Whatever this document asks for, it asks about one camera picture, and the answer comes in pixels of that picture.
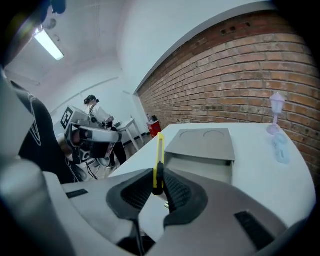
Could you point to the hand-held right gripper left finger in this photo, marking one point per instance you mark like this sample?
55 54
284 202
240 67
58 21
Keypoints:
95 197

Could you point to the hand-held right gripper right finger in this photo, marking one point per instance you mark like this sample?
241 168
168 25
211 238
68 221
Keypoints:
225 212

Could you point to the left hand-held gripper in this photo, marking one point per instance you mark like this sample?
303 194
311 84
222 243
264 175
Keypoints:
68 117

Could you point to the yellow utility knife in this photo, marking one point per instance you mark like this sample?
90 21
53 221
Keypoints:
158 162

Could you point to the grey tray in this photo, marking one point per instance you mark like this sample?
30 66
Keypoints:
200 147

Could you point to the person's left forearm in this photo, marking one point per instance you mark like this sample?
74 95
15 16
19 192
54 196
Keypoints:
63 146

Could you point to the small white table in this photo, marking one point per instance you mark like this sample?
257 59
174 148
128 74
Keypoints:
130 126

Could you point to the red bin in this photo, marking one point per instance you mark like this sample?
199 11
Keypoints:
153 127

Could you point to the person's black patterned shirt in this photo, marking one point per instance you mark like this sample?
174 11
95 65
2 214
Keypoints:
42 150

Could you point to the clear plastic item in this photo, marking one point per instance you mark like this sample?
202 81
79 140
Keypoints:
281 148

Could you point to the long ceiling light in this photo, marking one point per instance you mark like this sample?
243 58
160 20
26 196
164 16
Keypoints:
48 45

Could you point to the purple lantern lamp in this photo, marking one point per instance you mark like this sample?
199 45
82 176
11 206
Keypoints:
277 105

